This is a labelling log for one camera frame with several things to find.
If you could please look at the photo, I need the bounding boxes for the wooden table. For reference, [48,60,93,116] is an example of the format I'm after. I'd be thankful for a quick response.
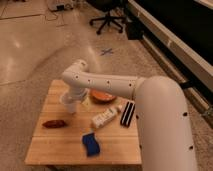
[25,80,141,166]

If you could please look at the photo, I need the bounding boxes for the blue sponge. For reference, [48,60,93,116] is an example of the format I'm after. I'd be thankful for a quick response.
[82,133,100,157]

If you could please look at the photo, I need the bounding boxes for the black box on floor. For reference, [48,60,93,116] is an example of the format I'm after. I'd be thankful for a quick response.
[125,20,144,40]

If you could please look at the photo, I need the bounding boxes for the white tube bottle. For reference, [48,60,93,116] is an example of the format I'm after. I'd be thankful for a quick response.
[91,105,122,129]

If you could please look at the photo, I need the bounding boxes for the orange brown bowl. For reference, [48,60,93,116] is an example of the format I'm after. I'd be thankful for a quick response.
[90,90,116,103]

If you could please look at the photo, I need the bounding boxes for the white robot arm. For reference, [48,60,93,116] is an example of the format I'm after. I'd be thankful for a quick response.
[61,60,198,171]

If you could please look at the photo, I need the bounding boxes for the black office chair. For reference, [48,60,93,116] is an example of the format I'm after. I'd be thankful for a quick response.
[86,0,125,35]

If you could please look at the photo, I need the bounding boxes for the dark red sausage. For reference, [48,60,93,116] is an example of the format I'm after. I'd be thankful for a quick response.
[42,120,67,128]

